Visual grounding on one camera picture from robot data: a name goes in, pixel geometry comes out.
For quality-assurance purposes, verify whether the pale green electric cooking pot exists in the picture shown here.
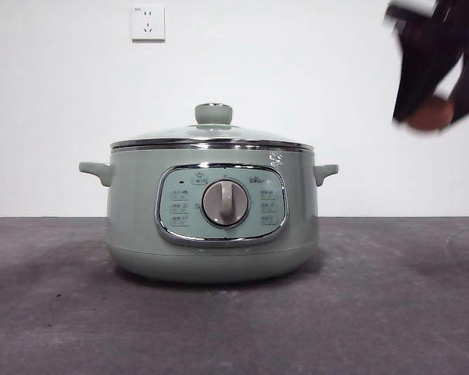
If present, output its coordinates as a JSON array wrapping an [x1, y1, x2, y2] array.
[[78, 143, 339, 284]]

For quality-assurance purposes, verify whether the white wall socket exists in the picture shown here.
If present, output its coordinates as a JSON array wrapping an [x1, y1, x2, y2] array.
[[131, 5, 166, 43]]

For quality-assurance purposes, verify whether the glass lid with green knob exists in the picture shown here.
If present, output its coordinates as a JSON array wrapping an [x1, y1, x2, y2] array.
[[110, 102, 314, 152]]

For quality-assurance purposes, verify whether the brown egg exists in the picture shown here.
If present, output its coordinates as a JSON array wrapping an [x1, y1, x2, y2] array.
[[408, 95, 456, 133]]

